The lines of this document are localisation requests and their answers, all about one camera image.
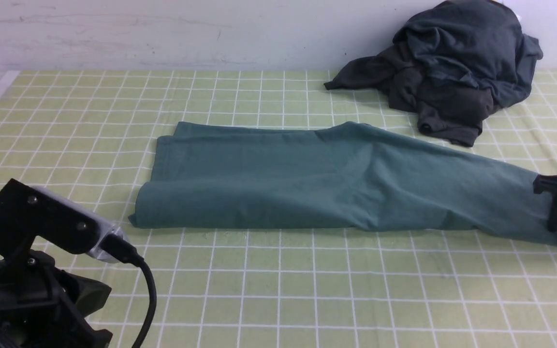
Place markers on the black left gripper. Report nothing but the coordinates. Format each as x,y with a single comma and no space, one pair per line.
46,307

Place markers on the green long-sleeved shirt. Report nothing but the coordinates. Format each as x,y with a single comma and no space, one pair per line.
348,176

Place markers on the dark grey crumpled garment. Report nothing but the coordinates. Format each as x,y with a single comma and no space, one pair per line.
445,110

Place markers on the dark teal crumpled garment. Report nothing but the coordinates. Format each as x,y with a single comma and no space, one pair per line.
474,43

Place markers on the green checkered tablecloth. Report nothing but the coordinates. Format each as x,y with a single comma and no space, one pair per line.
90,136

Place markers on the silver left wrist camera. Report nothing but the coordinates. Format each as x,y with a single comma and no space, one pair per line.
30,212

